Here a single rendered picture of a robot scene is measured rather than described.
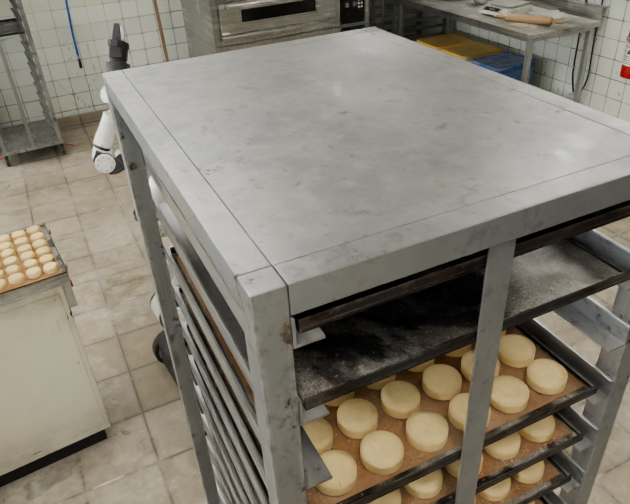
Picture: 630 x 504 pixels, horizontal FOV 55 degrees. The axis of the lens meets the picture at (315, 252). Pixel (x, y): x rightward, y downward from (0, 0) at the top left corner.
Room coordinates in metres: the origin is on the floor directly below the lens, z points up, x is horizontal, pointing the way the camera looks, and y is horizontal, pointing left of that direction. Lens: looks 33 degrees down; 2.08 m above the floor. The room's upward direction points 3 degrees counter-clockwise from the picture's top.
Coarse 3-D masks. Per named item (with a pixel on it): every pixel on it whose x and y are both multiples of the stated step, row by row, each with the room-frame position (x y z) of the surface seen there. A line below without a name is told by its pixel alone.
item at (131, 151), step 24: (120, 72) 0.92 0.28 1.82; (120, 120) 0.90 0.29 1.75; (120, 144) 0.90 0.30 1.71; (144, 168) 0.91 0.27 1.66; (144, 192) 0.91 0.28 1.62; (144, 216) 0.90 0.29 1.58; (144, 240) 0.90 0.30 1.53; (168, 288) 0.91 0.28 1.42; (168, 312) 0.90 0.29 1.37; (168, 336) 0.90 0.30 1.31; (192, 384) 0.91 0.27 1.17; (192, 408) 0.91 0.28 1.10; (192, 432) 0.90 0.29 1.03
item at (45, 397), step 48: (48, 288) 1.75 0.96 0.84; (0, 336) 1.64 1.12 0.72; (48, 336) 1.71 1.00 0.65; (0, 384) 1.61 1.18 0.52; (48, 384) 1.68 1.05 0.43; (96, 384) 1.77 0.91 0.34; (0, 432) 1.58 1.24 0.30; (48, 432) 1.65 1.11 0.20; (96, 432) 1.74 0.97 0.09; (0, 480) 1.56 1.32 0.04
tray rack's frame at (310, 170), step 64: (192, 64) 0.94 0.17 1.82; (256, 64) 0.92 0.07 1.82; (320, 64) 0.91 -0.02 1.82; (384, 64) 0.89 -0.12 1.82; (448, 64) 0.87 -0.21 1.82; (192, 128) 0.68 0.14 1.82; (256, 128) 0.66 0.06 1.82; (320, 128) 0.65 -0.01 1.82; (384, 128) 0.64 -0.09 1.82; (448, 128) 0.63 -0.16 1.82; (512, 128) 0.62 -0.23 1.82; (576, 128) 0.61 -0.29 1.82; (192, 192) 0.51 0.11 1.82; (256, 192) 0.50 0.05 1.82; (320, 192) 0.50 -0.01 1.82; (384, 192) 0.49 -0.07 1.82; (448, 192) 0.48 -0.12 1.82; (512, 192) 0.47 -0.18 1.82; (576, 192) 0.47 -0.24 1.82; (256, 256) 0.39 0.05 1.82; (320, 256) 0.39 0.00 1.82; (384, 256) 0.39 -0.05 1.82; (448, 256) 0.41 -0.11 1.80; (512, 256) 0.45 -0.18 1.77; (256, 320) 0.34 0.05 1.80; (256, 384) 0.35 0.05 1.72
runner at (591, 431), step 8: (568, 408) 0.57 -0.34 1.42; (560, 416) 0.57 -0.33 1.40; (568, 416) 0.57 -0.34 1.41; (576, 416) 0.56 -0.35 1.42; (584, 416) 0.55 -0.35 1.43; (576, 424) 0.55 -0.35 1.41; (584, 424) 0.54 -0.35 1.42; (592, 424) 0.53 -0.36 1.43; (592, 432) 0.53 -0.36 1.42; (584, 440) 0.53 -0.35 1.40; (592, 440) 0.53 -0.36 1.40; (576, 448) 0.52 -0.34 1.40; (584, 448) 0.52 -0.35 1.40
